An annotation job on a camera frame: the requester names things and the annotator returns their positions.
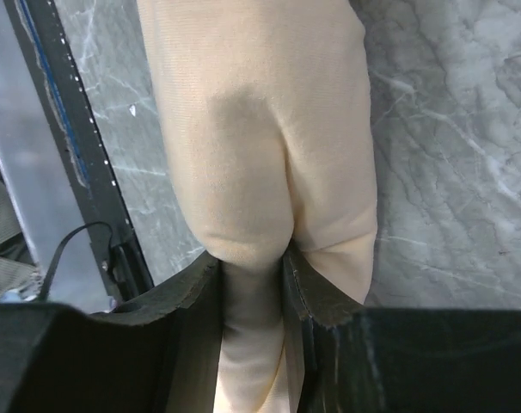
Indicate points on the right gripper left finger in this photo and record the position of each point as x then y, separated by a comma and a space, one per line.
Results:
184, 313

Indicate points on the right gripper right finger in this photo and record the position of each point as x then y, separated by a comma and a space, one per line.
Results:
319, 338

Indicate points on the cream yellow t shirt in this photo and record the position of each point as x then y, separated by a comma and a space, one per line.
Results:
265, 113

